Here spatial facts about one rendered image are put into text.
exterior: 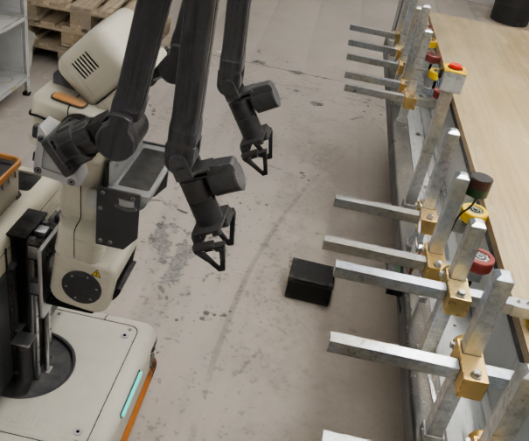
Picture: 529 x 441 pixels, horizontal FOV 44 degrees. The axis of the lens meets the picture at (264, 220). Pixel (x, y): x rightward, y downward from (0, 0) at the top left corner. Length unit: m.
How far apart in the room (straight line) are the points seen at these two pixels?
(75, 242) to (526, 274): 1.16
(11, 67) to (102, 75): 3.10
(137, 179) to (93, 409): 0.76
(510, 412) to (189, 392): 1.51
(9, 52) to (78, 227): 2.93
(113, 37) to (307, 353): 1.65
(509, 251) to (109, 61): 1.16
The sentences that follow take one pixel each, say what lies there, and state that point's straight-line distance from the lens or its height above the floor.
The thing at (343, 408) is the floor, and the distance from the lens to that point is 2.53.
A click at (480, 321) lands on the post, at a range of 1.34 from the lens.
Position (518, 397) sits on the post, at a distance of 1.12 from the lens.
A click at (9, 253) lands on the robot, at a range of 1.81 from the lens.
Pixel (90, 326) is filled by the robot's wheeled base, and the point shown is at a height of 0.28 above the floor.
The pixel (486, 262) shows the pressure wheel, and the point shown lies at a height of 0.91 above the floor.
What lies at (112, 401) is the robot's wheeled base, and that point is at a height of 0.28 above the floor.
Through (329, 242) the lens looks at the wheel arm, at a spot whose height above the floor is 0.86.
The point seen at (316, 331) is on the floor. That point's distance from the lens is 2.79.
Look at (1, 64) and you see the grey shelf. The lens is 4.52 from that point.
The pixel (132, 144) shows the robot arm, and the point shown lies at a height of 1.24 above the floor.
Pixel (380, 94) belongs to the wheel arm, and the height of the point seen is 0.84.
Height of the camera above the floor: 1.83
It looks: 33 degrees down
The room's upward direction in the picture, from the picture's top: 11 degrees clockwise
